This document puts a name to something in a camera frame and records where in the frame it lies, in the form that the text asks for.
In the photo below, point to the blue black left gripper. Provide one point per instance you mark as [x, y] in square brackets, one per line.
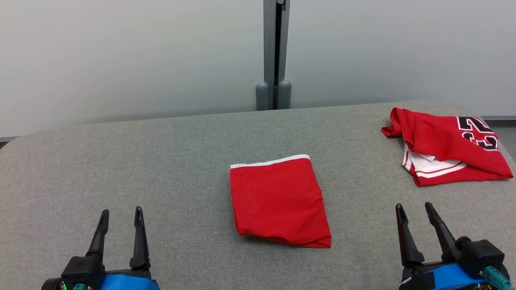
[129, 282]

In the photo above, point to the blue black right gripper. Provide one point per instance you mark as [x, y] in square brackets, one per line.
[443, 280]

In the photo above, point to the red white basketball jersey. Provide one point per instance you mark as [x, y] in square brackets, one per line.
[435, 137]

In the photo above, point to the red shorts white waistband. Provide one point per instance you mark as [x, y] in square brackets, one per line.
[278, 201]

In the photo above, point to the grey skirting strip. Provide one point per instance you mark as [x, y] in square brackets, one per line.
[9, 139]
[500, 118]

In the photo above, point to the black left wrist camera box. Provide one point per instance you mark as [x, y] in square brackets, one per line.
[82, 270]

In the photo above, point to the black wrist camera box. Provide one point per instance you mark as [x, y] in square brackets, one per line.
[479, 253]
[82, 270]

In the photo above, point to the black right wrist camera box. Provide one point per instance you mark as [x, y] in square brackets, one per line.
[479, 253]

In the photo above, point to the grey rounded post cap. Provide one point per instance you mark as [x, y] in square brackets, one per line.
[262, 96]
[284, 95]

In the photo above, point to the grey vertical partition post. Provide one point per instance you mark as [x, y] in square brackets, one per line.
[276, 40]

